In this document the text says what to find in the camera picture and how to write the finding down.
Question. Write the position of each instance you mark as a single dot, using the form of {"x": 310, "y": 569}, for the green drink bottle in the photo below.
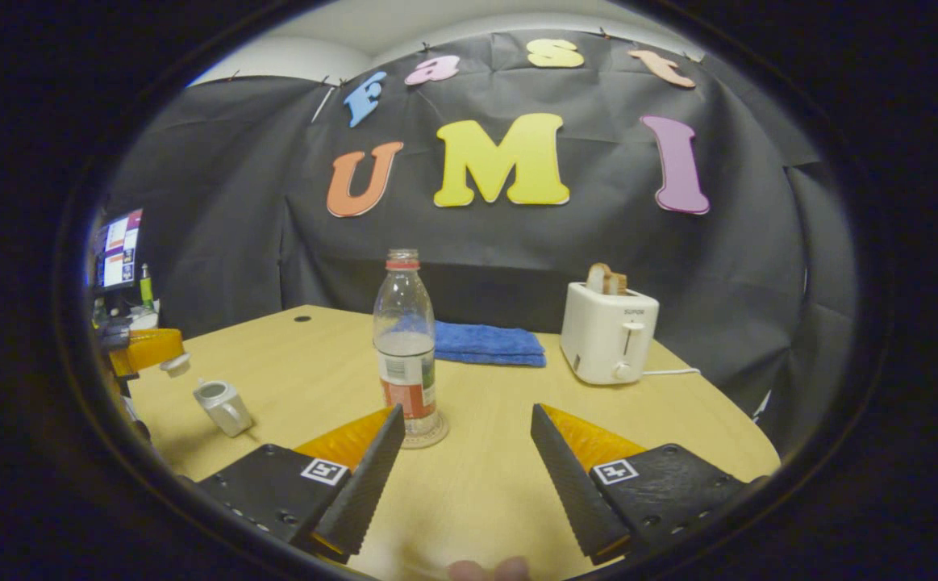
{"x": 147, "y": 290}

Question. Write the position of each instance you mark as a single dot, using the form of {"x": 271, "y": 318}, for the toasted bread slice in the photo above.
{"x": 606, "y": 280}

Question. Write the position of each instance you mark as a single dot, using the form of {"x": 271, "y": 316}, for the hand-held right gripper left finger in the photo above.
{"x": 368, "y": 484}

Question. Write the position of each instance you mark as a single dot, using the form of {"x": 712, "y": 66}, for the blue folded towel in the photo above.
{"x": 489, "y": 345}

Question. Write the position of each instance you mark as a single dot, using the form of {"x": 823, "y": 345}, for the black backdrop cloth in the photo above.
{"x": 598, "y": 242}

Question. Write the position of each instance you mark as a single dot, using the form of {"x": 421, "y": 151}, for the white side desk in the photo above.
{"x": 144, "y": 319}

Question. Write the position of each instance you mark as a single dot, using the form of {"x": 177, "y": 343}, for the white teacup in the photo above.
{"x": 223, "y": 407}

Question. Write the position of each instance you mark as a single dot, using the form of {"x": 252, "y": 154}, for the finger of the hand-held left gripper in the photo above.
{"x": 150, "y": 349}

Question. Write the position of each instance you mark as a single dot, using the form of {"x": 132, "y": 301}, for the white teacup lid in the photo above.
{"x": 177, "y": 365}

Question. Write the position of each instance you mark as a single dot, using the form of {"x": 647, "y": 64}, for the computer monitor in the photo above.
{"x": 120, "y": 250}

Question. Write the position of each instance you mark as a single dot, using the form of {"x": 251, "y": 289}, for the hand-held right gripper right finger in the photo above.
{"x": 569, "y": 492}

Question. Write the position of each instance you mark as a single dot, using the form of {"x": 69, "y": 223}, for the clear plastic water bottle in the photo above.
{"x": 404, "y": 347}

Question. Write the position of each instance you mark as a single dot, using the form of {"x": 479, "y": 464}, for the white toaster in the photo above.
{"x": 606, "y": 339}

